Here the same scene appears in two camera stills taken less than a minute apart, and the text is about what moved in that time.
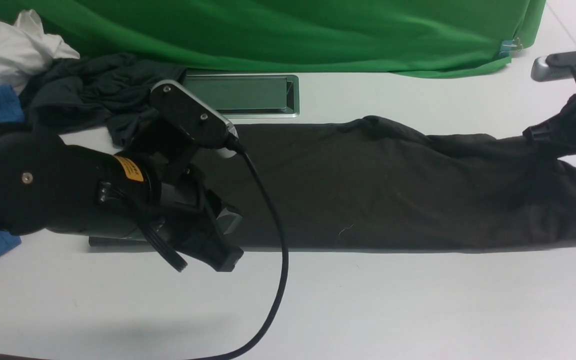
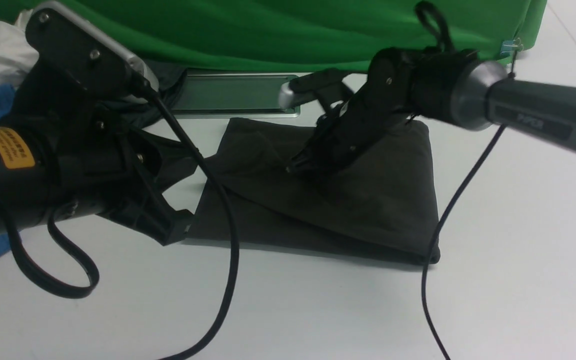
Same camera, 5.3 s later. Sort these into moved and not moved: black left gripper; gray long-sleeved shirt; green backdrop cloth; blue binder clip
Moved: black left gripper; gray long-sleeved shirt
Not moved: green backdrop cloth; blue binder clip
